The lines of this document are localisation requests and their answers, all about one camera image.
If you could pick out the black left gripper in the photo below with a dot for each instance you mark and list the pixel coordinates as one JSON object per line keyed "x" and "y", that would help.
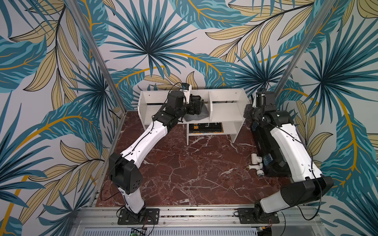
{"x": 192, "y": 110}

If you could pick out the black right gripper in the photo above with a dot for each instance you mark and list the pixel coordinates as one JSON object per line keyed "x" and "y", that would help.
{"x": 264, "y": 161}

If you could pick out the grey green cleaning cloth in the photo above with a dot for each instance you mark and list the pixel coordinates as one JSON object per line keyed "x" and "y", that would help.
{"x": 204, "y": 114}

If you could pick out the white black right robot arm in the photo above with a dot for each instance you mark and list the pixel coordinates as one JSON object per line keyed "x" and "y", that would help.
{"x": 284, "y": 155}

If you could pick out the white wooden bookshelf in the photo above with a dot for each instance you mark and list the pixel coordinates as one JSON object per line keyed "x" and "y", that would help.
{"x": 225, "y": 106}

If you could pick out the black yellow tool tray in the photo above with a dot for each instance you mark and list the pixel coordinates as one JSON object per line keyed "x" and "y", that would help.
{"x": 205, "y": 128}

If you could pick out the white pvc pipe fitting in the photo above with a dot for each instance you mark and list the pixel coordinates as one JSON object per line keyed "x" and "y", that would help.
{"x": 257, "y": 165}

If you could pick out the black plastic toolbox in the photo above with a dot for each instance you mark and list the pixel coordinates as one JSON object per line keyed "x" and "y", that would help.
{"x": 274, "y": 163}

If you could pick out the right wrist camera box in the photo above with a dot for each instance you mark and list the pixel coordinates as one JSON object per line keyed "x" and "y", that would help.
{"x": 265, "y": 98}

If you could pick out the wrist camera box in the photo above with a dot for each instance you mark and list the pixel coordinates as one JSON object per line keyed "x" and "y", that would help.
{"x": 186, "y": 89}
{"x": 265, "y": 98}

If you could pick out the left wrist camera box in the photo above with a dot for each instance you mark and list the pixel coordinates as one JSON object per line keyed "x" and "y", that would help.
{"x": 186, "y": 89}

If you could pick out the left aluminium frame post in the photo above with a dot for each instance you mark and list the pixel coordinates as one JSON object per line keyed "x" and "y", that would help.
{"x": 85, "y": 29}

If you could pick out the aluminium frame post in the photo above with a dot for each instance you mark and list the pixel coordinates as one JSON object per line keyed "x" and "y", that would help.
{"x": 85, "y": 29}
{"x": 306, "y": 40}

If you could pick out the right aluminium frame post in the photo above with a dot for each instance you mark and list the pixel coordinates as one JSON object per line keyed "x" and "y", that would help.
{"x": 306, "y": 40}

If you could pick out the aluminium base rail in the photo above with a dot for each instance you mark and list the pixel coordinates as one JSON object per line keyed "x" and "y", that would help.
{"x": 205, "y": 220}

